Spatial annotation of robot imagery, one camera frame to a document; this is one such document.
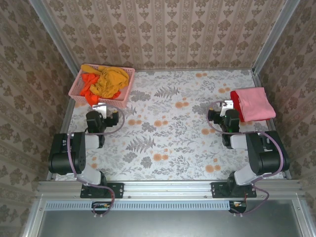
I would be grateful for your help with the yellow t-shirt with print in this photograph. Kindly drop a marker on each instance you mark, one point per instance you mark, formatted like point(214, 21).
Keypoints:
point(111, 81)

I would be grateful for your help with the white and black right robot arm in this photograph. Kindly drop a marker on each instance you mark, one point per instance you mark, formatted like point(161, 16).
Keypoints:
point(261, 153)

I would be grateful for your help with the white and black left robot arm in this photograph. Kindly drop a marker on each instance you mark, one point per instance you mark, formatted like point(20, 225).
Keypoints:
point(74, 153)

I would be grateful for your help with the red folded t-shirt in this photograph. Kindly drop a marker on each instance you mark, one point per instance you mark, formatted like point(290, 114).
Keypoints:
point(234, 98)

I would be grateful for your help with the pink folded t-shirt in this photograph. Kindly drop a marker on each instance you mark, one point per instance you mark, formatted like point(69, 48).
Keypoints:
point(256, 103)

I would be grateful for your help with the pink plastic basket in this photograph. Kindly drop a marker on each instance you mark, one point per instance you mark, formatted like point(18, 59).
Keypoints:
point(127, 95)

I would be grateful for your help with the orange t-shirt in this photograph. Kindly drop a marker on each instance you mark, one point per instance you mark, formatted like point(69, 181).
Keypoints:
point(90, 79)

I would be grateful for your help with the floral table cloth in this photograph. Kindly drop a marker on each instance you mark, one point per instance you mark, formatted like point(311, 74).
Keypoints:
point(168, 123)

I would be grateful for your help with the grey metal sheet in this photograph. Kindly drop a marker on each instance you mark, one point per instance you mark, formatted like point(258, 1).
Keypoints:
point(172, 224)

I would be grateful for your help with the aluminium side rail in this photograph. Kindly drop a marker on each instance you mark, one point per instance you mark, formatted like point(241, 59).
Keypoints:
point(261, 81)
point(67, 116)

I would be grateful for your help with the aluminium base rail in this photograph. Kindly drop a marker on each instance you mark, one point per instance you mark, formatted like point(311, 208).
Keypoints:
point(168, 188)

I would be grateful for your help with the aluminium corner post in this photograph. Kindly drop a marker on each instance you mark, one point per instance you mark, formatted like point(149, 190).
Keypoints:
point(54, 34)
point(274, 37)

